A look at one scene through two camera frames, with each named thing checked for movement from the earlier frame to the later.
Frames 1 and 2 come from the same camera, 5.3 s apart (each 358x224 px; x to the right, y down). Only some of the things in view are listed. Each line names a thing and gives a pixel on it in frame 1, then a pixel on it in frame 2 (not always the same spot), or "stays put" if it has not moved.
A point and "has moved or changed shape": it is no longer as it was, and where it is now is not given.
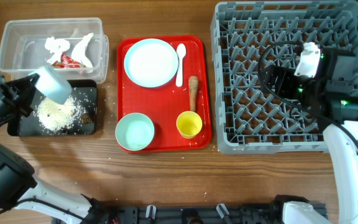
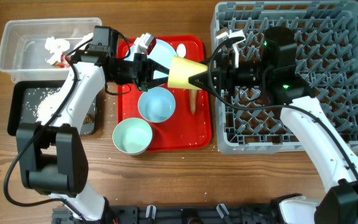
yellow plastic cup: [189, 124] -> [181, 70]
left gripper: [11, 93] -> [142, 73]
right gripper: [285, 76] -> [224, 73]
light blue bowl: [53, 85] -> [156, 105]
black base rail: [192, 214] stays put
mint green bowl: [135, 131] has moved or changed shape
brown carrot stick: [193, 83] stays put
